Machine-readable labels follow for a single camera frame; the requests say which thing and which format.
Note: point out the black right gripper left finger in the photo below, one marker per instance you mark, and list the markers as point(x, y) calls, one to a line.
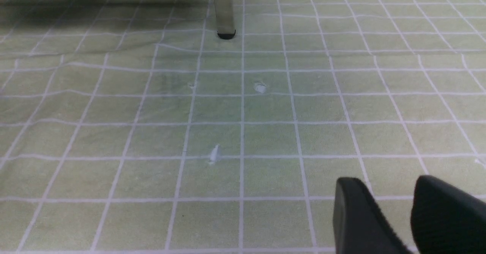
point(359, 225)

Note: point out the green grid tablecloth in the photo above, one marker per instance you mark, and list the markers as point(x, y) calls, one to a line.
point(129, 126)

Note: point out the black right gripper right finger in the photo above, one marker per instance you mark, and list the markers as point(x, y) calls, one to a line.
point(447, 220)

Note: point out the stainless steel shoe rack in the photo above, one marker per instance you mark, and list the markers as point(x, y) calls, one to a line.
point(225, 25)

